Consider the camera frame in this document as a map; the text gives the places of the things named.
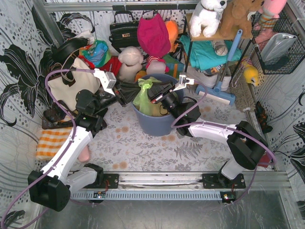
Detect green trash bag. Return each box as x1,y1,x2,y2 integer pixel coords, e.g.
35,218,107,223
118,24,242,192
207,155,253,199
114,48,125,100
132,77,162,117

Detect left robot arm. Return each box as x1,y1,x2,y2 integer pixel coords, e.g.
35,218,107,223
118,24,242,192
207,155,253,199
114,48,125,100
28,81,141,212

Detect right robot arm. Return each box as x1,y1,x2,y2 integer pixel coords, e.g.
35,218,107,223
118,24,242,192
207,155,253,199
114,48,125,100
147,78,268,187

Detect rainbow striped bag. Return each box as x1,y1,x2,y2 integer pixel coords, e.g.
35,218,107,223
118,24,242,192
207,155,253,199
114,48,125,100
134,54,185,83

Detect blue trash bin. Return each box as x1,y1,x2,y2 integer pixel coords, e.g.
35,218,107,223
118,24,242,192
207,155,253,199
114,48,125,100
132,74,178,136

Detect magenta hanging cloth bag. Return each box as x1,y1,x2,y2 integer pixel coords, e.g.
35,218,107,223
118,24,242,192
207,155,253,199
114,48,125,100
137,13,171,57

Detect cream canvas tote bag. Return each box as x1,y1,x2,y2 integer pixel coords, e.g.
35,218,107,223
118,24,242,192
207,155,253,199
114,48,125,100
48,71,101,111

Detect brown patterned bag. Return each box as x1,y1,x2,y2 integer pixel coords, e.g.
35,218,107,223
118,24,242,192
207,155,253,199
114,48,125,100
42,103,73,130

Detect white round plush pink hands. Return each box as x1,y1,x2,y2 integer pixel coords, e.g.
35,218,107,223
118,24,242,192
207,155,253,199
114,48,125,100
146,55,170,74

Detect red cloth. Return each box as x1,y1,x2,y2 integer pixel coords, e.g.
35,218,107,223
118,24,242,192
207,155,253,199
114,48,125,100
82,56,122,76

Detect white fluffy plush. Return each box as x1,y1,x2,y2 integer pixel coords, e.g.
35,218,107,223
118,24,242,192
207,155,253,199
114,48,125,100
118,46,143,83

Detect teal cloth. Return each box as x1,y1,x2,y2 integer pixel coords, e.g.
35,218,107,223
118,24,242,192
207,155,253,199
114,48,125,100
180,35,242,70

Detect black handbag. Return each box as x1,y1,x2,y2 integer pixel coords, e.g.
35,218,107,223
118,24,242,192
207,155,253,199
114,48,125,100
109,10,140,53

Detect orange plush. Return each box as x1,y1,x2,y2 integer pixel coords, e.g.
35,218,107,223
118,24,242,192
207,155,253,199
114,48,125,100
165,20,178,52

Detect white sneaker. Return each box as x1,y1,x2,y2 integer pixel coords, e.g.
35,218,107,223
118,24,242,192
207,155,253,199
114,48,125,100
186,68,232,91

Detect pink foam roll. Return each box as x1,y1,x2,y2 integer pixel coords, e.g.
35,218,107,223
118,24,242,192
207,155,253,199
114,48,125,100
78,146,91,163

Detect wooden shelf rack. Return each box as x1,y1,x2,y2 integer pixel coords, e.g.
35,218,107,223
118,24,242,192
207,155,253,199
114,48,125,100
178,13,255,89

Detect orange white striped cloth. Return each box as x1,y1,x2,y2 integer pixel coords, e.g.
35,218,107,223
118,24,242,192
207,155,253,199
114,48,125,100
35,127,72,160

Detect white grey dog plush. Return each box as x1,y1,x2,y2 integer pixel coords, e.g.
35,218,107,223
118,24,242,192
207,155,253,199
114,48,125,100
190,0,227,38

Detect yellow duck plush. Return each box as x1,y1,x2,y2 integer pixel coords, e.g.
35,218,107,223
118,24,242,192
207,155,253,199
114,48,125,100
241,58,259,86

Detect brown teddy bear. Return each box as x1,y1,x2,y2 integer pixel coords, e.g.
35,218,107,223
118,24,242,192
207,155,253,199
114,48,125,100
220,0,264,39

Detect silver pouch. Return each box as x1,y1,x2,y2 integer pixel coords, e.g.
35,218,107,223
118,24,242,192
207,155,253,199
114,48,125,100
261,33,298,62

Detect purple orange sock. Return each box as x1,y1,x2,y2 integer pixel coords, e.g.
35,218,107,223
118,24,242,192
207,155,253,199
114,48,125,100
258,154,273,168

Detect pink plush doll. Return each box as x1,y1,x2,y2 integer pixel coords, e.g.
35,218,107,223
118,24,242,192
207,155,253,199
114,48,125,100
258,0,287,24

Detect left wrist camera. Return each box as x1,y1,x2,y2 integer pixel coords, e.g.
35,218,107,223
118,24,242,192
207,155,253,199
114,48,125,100
93,69,116,95

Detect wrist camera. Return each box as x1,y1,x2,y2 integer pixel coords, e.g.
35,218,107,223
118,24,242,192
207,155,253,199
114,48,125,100
93,69,116,95
173,73,195,91

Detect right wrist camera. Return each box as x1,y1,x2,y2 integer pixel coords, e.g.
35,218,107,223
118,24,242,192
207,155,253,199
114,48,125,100
173,73,195,91

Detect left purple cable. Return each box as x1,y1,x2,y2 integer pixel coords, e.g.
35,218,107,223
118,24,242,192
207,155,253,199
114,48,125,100
1,68,98,229

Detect black wire basket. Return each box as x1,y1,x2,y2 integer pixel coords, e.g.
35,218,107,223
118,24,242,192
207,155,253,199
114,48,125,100
252,11,305,75

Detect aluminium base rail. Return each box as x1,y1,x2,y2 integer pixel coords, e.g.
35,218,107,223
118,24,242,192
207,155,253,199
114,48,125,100
35,170,293,200

